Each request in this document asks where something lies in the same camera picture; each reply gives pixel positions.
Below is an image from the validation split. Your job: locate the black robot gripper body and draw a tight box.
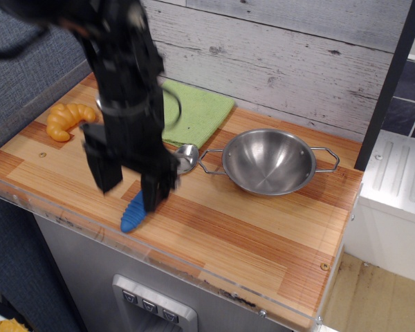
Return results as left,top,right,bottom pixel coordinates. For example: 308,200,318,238
80,100,178,187

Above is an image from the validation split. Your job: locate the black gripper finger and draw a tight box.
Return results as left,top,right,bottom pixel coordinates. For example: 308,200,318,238
84,145,122,193
141,172,175,212

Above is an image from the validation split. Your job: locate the blue handled metal spoon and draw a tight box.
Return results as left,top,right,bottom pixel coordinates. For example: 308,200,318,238
120,144,199,233

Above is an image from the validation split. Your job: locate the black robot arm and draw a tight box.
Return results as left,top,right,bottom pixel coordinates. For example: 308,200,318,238
0,1,178,212

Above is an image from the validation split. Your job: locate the clear acrylic front guard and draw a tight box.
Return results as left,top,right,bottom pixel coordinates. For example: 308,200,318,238
0,180,324,331

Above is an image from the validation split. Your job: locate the orange plastic croissant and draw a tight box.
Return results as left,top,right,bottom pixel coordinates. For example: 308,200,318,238
46,103,96,142

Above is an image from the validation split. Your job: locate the green folded cloth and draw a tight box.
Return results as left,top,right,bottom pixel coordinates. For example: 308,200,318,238
162,80,234,148

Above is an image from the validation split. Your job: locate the grey toy fridge cabinet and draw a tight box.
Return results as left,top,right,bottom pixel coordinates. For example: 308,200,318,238
35,216,287,331

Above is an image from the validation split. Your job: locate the silver dispenser button panel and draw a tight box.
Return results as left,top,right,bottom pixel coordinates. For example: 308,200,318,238
112,274,199,331

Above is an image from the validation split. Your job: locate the yellow toy on floor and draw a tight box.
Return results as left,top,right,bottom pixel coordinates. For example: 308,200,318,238
0,319,29,332

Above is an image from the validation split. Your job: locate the white toy sink unit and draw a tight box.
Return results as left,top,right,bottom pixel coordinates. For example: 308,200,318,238
344,131,415,281

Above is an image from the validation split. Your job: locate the steel bowl with wire handles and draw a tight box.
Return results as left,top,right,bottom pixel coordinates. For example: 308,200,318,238
199,129,340,196

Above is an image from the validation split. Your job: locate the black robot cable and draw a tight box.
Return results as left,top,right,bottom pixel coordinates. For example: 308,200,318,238
0,27,183,131

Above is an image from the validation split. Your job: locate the dark right vertical post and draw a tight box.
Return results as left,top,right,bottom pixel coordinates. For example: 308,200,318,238
354,0,415,171

